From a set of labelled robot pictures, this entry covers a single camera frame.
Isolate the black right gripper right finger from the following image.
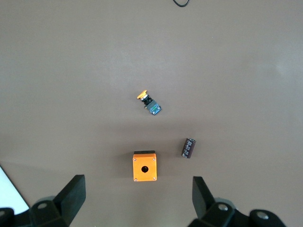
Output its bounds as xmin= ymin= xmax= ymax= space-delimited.
xmin=189 ymin=176 xmax=249 ymax=227

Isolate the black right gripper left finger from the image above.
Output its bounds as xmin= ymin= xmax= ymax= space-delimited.
xmin=29 ymin=175 xmax=86 ymax=227

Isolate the white drawer cabinet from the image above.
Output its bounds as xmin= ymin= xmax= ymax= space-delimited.
xmin=0 ymin=165 xmax=30 ymax=210

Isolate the yellow push button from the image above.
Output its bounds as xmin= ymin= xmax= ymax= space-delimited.
xmin=136 ymin=89 xmax=163 ymax=117

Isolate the small black connector block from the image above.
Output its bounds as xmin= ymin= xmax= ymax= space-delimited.
xmin=180 ymin=137 xmax=197 ymax=159

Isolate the orange box with hole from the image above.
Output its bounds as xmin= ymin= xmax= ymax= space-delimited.
xmin=132 ymin=150 xmax=158 ymax=182

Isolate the thin black looped cable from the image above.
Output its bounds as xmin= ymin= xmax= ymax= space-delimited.
xmin=172 ymin=0 xmax=191 ymax=8

